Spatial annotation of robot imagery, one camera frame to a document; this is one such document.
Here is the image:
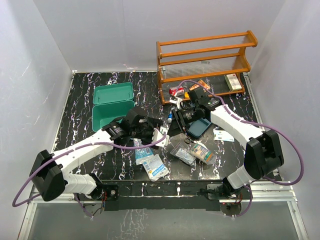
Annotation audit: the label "clear bag of plasters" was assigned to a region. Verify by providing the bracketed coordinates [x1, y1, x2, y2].
[170, 142, 196, 166]

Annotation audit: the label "purple cable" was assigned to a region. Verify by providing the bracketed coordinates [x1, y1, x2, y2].
[11, 133, 167, 208]
[173, 79, 306, 186]

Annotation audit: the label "bagged bandage box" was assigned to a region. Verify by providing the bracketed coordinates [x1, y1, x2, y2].
[189, 143, 217, 165]

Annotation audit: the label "red white medicine box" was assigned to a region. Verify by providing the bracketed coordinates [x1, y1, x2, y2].
[169, 86, 185, 97]

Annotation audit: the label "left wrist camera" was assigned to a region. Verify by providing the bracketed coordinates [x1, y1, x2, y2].
[151, 126, 170, 148]

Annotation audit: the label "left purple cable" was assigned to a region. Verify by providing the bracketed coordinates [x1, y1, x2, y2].
[11, 133, 167, 208]

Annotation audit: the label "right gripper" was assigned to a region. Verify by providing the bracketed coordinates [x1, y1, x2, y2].
[167, 105, 200, 138]

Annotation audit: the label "orange snack packet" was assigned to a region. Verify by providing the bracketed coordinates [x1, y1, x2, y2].
[189, 79, 211, 91]

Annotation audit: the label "blue white bandage roll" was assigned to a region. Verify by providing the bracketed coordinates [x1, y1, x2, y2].
[167, 107, 175, 124]

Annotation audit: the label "wooden shelf rack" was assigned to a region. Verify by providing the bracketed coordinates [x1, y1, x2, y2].
[156, 30, 258, 104]

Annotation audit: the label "blue divided tray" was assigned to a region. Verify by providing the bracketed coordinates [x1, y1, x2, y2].
[187, 118, 212, 139]

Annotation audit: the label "white blue gauze packet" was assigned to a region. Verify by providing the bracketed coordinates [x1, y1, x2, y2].
[142, 154, 169, 182]

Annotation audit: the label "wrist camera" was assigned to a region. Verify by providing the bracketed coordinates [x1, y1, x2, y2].
[151, 126, 170, 148]
[169, 96, 183, 109]

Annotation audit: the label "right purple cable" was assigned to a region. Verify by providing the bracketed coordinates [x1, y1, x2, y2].
[173, 79, 306, 186]

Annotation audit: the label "small black scissors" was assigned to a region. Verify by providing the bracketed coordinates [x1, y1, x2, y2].
[184, 137, 196, 144]

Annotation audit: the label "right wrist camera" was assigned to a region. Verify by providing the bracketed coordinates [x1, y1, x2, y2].
[169, 96, 183, 109]

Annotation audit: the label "blue swab packet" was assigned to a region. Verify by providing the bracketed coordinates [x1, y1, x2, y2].
[133, 138, 154, 165]

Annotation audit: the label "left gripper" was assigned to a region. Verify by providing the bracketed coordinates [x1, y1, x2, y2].
[130, 118, 163, 146]

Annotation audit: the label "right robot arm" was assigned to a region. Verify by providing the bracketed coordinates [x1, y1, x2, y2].
[167, 87, 284, 199]

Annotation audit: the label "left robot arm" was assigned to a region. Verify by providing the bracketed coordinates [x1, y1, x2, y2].
[29, 106, 169, 202]

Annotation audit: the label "white green medicine box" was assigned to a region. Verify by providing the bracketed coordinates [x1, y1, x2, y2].
[224, 73, 242, 92]

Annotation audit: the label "white blue card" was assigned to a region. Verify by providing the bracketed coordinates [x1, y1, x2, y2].
[213, 129, 235, 142]

